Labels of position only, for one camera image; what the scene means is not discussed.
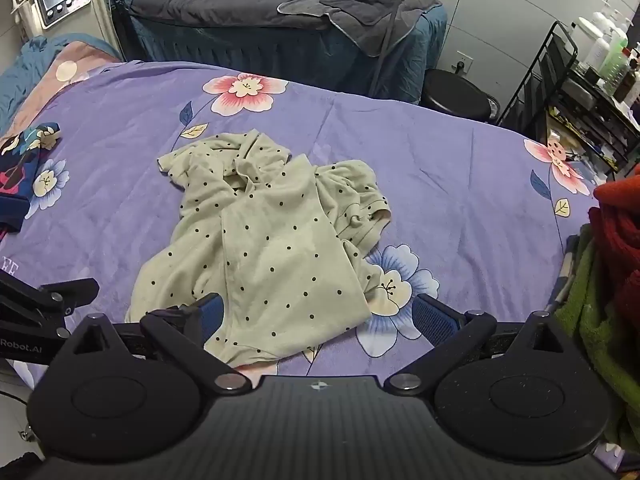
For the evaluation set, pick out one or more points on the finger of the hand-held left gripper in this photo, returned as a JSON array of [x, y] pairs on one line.
[[50, 297]]

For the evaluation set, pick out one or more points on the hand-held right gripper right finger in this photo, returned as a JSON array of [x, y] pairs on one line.
[[434, 317]]

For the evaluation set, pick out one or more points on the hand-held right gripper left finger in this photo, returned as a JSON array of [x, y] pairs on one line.
[[212, 311]]

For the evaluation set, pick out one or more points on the cream polka dot garment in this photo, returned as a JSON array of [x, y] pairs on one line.
[[270, 240]]

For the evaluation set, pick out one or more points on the dark blue patterned garment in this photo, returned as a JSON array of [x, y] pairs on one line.
[[20, 170]]

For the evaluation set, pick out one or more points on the purple floral blanket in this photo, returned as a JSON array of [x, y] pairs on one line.
[[450, 185]]

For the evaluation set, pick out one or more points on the green towel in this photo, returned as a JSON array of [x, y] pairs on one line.
[[595, 320]]

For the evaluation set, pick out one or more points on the red cloth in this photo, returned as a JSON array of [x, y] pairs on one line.
[[620, 240]]

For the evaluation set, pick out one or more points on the black round stool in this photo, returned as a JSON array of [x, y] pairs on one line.
[[455, 92]]

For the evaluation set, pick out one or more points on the blue frilled bed sheet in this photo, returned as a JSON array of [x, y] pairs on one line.
[[20, 70]]

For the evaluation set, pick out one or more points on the pink blanket with white dots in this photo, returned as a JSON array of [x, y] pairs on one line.
[[80, 57]]

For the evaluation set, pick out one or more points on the black metal rack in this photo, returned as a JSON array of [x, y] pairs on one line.
[[595, 110]]

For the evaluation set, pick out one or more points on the white beauty machine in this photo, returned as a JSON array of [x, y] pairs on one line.
[[60, 2]]

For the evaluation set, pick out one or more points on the grey towel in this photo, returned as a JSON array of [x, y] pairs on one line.
[[370, 5]]

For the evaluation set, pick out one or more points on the group of bottles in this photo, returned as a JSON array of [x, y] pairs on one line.
[[600, 30]]

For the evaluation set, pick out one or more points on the white wall socket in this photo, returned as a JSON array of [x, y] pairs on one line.
[[462, 61]]

